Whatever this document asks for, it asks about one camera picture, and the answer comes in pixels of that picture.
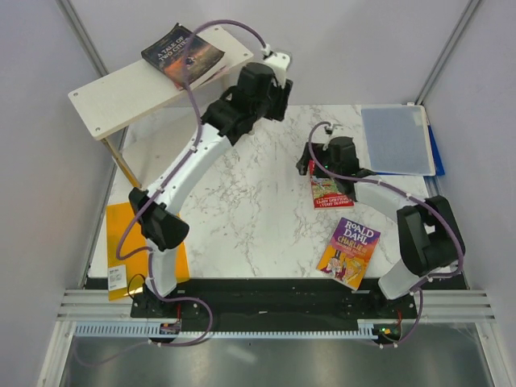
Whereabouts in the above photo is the dark Tale of Two Cities book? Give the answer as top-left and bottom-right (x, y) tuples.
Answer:
(141, 23), (228, 90)

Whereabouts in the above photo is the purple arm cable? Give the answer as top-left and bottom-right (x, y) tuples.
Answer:
(308, 123), (464, 350)
(74, 19), (269, 368)

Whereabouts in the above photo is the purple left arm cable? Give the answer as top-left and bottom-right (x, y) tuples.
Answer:
(74, 19), (269, 368)

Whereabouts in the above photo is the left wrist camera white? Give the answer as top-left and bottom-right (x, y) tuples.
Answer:
(261, 44), (292, 89)

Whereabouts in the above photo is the Roald Dahl Charlie book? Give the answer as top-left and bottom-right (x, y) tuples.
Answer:
(316, 218), (381, 290)

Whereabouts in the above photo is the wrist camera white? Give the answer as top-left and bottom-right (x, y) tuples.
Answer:
(324, 123), (342, 135)
(261, 44), (292, 89)

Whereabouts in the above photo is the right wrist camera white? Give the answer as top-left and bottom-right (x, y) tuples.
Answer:
(324, 123), (342, 135)

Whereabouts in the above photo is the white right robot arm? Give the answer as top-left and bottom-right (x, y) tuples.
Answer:
(296, 136), (465, 318)

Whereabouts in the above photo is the translucent blue file folder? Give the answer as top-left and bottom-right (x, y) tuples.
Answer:
(361, 105), (436, 177)

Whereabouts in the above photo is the Taming of the Shrew book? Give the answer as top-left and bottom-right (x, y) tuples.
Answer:
(171, 66), (226, 90)

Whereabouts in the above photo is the aluminium frame rail front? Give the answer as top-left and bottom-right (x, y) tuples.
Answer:
(57, 288), (495, 323)

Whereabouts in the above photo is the blue file folder underneath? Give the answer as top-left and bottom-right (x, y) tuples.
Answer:
(368, 125), (445, 177)

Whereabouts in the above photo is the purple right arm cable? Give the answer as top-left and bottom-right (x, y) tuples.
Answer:
(308, 123), (464, 350)

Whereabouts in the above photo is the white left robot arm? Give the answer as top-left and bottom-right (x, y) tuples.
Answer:
(129, 61), (293, 317)

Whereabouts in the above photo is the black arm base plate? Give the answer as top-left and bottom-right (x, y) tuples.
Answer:
(131, 278), (417, 332)

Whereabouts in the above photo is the red 13-Storey Treehouse book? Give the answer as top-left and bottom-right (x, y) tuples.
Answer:
(309, 160), (354, 210)

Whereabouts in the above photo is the white two-tier shelf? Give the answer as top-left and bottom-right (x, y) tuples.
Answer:
(67, 24), (257, 190)

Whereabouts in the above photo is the orange plastic file folder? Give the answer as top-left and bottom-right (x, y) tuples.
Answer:
(106, 202), (190, 302)

